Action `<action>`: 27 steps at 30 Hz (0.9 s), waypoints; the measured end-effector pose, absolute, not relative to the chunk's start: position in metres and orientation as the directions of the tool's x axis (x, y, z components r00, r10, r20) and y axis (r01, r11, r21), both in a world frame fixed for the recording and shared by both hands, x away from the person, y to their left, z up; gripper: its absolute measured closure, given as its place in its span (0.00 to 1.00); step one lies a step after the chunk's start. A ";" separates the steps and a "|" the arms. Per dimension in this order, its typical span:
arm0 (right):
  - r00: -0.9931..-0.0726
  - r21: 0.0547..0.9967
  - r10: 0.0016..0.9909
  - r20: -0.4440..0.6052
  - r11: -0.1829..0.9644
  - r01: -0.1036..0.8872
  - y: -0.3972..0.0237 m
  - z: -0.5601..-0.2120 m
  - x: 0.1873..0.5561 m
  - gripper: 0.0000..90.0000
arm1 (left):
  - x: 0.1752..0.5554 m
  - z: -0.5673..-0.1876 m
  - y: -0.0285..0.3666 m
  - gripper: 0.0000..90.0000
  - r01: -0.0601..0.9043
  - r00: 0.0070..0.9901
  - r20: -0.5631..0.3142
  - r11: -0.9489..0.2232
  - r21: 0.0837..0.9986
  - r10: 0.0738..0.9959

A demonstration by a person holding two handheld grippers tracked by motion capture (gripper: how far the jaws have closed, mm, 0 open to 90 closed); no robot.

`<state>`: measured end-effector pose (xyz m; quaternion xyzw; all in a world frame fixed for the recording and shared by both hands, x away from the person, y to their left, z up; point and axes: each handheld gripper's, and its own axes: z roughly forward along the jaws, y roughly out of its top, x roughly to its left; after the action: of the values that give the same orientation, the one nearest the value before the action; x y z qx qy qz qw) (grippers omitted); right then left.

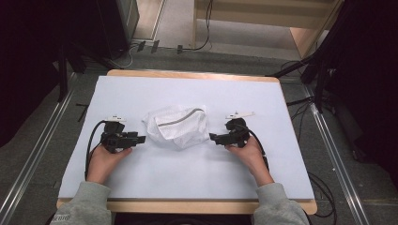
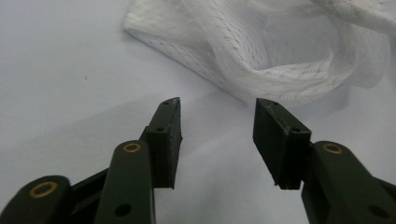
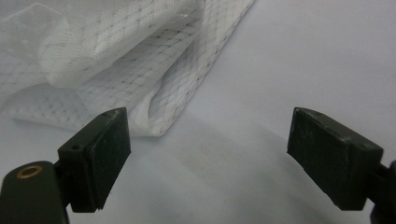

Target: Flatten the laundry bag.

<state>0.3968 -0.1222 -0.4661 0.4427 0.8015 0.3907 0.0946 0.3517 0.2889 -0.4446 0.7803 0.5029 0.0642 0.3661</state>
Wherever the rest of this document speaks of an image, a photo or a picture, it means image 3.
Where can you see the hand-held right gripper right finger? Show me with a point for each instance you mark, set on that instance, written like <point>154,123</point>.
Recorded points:
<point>330,155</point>

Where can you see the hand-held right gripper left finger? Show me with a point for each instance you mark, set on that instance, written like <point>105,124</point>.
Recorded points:
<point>99,158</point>

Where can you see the white mesh laundry bag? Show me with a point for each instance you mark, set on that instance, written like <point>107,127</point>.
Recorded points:
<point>109,62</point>

